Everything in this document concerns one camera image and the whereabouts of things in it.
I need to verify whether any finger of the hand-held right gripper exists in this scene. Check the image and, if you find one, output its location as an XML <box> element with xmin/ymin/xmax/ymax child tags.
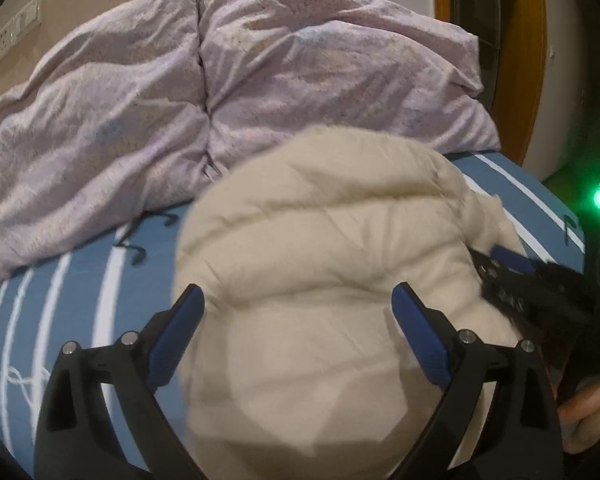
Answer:
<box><xmin>470</xmin><ymin>250</ymin><xmax>536</xmax><ymax>328</ymax></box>
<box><xmin>491</xmin><ymin>245</ymin><xmax>541</xmax><ymax>278</ymax></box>

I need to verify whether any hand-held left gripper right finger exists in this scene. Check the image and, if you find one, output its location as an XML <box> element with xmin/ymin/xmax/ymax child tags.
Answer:
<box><xmin>391</xmin><ymin>282</ymin><xmax>563</xmax><ymax>480</ymax></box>

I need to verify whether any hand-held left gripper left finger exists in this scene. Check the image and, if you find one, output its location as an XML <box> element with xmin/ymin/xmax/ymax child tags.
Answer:
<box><xmin>32</xmin><ymin>284</ymin><xmax>206</xmax><ymax>480</ymax></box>

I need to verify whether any cream puffer jacket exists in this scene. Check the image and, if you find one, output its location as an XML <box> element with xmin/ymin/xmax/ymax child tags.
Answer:
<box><xmin>172</xmin><ymin>127</ymin><xmax>528</xmax><ymax>480</ymax></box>

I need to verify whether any person's right hand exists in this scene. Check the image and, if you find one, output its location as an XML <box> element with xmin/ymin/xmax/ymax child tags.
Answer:
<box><xmin>557</xmin><ymin>372</ymin><xmax>600</xmax><ymax>456</ymax></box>

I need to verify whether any blue white striped bed sheet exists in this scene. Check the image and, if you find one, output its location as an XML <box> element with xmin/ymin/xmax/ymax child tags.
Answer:
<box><xmin>0</xmin><ymin>150</ymin><xmax>588</xmax><ymax>480</ymax></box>

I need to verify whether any lilac floral duvet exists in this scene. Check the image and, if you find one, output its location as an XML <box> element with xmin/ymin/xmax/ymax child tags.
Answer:
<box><xmin>0</xmin><ymin>0</ymin><xmax>502</xmax><ymax>283</ymax></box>

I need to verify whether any wooden door frame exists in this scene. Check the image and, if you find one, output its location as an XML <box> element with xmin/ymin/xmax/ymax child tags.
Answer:
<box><xmin>432</xmin><ymin>0</ymin><xmax>551</xmax><ymax>166</ymax></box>

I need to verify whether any white wall switch panel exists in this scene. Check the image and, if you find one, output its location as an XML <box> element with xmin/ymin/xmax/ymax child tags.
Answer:
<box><xmin>0</xmin><ymin>0</ymin><xmax>46</xmax><ymax>68</ymax></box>

